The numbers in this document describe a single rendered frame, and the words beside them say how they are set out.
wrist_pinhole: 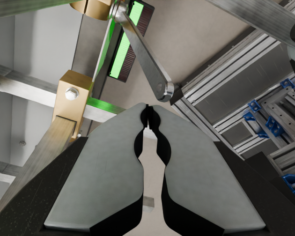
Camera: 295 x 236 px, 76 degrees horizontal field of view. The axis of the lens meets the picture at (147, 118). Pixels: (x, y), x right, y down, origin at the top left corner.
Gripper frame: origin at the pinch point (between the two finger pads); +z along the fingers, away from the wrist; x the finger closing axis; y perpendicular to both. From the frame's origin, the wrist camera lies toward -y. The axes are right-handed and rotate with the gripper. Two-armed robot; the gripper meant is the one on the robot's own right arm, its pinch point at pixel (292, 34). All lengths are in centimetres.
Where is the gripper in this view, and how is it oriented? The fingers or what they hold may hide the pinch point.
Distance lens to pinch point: 37.2
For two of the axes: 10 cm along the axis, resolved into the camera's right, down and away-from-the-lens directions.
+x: 3.9, -7.6, -5.2
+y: 9.2, 3.2, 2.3
